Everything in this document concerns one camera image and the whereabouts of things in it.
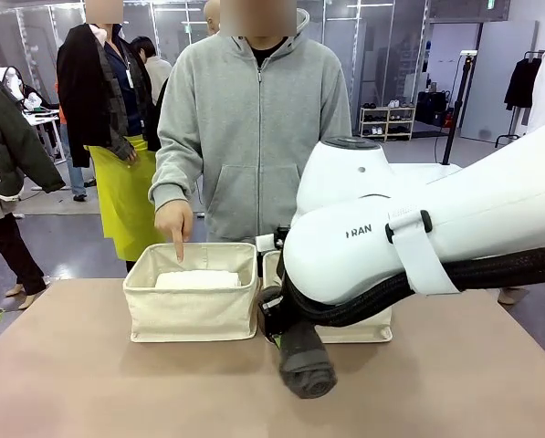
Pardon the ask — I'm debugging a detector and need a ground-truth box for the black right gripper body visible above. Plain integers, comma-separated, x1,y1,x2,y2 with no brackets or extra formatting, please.
257,255,301,341

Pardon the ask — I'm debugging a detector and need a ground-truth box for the dark grey towel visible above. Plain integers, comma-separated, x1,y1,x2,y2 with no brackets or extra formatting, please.
277,318,339,401

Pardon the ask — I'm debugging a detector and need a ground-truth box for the white towel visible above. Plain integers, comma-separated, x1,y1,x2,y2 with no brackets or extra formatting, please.
154,268,242,290

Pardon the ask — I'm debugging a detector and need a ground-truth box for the person's right forearm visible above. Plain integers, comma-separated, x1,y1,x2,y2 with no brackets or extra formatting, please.
148,136,204,214

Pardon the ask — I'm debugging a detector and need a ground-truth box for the person's right hand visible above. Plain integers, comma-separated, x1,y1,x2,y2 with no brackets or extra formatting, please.
154,203,194,265

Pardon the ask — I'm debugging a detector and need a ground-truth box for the cream fabric basket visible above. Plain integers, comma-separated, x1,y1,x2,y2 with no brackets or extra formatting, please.
261,249,394,344
122,242,259,343

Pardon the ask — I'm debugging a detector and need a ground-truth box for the person in dark green jacket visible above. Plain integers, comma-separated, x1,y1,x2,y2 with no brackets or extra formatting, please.
0,66,68,311

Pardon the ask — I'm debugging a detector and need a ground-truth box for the person in grey hoodie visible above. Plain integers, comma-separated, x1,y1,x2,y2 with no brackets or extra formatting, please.
148,0,353,245

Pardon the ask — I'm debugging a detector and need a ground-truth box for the white table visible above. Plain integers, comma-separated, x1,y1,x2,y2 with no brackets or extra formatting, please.
385,162,465,184

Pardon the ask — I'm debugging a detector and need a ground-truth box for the wooden shoe rack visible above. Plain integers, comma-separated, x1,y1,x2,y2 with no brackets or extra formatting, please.
358,105,415,142

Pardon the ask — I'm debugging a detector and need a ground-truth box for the person in black jacket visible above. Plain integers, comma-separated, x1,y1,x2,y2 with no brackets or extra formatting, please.
56,0,166,273

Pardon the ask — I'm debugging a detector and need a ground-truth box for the black suitcase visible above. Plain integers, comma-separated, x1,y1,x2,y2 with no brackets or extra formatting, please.
415,89,451,127

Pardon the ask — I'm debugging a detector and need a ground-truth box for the person in beige jacket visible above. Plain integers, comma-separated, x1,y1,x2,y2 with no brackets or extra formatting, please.
130,36,173,109

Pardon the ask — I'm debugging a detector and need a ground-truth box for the black tripod stand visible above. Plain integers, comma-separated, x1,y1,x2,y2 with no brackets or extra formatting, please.
440,49,478,166

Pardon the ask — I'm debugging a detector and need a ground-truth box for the black clothes rack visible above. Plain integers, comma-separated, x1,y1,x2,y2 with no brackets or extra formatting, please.
495,50,545,148

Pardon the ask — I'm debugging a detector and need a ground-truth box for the bald person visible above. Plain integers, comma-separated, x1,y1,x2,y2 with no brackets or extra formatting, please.
203,0,222,36

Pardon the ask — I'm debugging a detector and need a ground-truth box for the black hanging garment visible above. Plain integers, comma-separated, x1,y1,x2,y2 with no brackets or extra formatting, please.
503,57,541,110

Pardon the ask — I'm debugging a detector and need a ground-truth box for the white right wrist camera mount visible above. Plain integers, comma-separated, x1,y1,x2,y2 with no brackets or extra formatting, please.
255,226,292,253

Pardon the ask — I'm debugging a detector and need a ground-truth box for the white velcro strap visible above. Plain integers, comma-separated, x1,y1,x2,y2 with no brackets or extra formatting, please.
384,207,463,296

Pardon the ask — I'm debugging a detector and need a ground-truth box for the black braided cable sleeve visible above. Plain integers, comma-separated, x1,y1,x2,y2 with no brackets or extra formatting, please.
283,241,545,329

